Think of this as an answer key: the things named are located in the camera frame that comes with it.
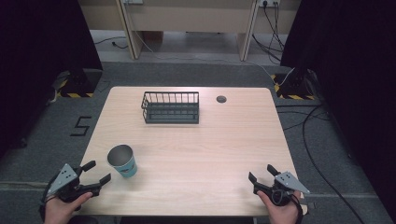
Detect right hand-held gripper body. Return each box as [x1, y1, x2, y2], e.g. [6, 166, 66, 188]
[252, 171, 311, 207]

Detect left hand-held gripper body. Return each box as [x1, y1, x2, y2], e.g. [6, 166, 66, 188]
[46, 162, 101, 203]

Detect person's left hand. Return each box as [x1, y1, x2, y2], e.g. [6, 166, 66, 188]
[43, 191, 94, 224]

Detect person's right hand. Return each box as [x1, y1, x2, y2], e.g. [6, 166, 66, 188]
[256, 189, 303, 224]

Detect teal paper cup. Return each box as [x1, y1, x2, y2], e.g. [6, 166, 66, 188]
[106, 143, 138, 179]

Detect black stand base striped tape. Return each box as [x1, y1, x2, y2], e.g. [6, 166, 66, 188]
[54, 68, 104, 99]
[270, 67, 318, 101]

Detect black curtain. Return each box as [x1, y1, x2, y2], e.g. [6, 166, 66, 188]
[279, 0, 396, 216]
[0, 0, 104, 161]

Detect beige wooden desk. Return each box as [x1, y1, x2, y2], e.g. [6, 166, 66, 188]
[78, 0, 303, 63]

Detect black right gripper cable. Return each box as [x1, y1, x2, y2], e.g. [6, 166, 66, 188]
[270, 188, 304, 224]

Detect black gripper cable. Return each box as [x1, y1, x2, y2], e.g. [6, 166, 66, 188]
[270, 188, 304, 224]
[38, 177, 61, 222]

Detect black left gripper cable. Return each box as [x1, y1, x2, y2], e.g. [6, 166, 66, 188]
[38, 177, 61, 222]

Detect long black floor cable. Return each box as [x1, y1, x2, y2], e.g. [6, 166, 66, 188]
[301, 105, 366, 224]

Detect thin black floor cable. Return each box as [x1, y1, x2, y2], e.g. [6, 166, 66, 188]
[276, 104, 332, 132]

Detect black wire basket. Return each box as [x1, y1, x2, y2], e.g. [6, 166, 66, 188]
[140, 91, 201, 125]

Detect short black floor cable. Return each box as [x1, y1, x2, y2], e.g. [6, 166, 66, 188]
[93, 35, 129, 50]

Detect bundle of black plug cables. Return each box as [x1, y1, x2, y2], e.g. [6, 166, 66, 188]
[251, 3, 286, 65]

